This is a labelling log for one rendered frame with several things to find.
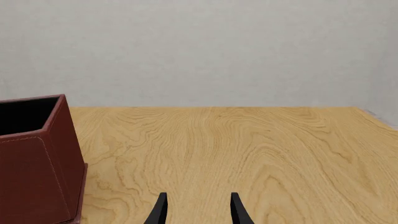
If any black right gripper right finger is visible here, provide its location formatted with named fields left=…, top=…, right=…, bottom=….
left=230, top=192, right=256, bottom=224

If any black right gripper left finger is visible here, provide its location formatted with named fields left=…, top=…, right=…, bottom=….
left=142, top=192, right=168, bottom=224

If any red-brown desk caddy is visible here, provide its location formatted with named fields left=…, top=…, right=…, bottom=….
left=0, top=93, right=89, bottom=224

